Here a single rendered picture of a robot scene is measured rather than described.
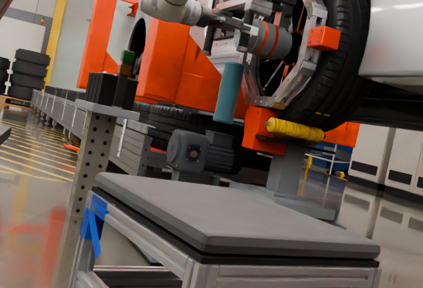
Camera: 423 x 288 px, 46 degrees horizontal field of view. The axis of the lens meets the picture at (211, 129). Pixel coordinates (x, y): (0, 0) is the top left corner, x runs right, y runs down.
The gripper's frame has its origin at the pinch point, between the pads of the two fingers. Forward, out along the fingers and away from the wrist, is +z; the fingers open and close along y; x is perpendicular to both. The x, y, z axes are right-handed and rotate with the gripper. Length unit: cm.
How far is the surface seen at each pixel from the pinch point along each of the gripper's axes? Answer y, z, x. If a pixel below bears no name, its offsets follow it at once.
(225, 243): 112, -51, -50
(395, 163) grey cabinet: -369, 446, -39
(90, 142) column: -30, -42, -53
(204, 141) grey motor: -39, 9, -45
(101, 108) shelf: -11, -44, -39
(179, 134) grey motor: -46, 0, -44
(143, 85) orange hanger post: -64, -17, -25
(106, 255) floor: 16, -39, -83
